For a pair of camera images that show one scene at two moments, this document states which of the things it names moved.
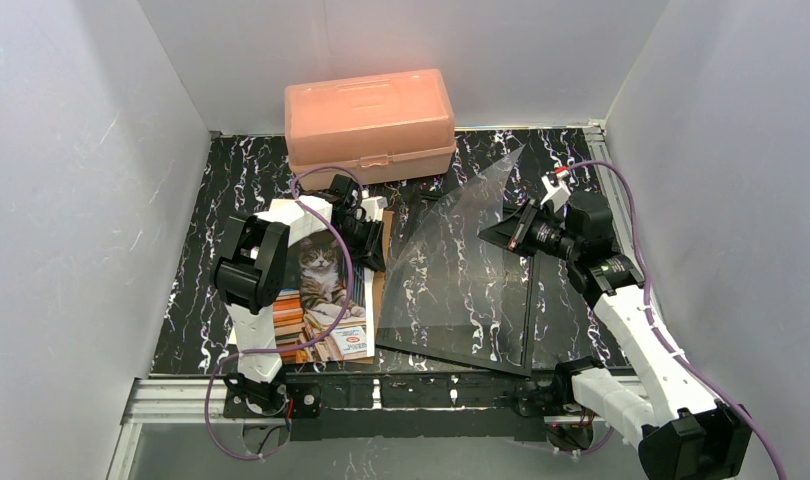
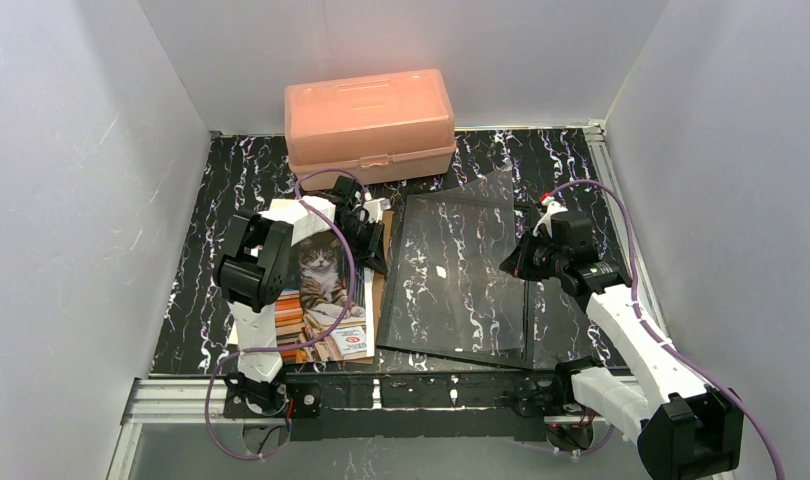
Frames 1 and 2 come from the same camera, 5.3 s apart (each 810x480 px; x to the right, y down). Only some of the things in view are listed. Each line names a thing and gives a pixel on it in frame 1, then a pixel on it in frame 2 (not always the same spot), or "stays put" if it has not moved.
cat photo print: [314, 296] stays put
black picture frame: [447, 290] stays put
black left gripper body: [366, 240] stays put
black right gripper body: [517, 232] → [529, 258]
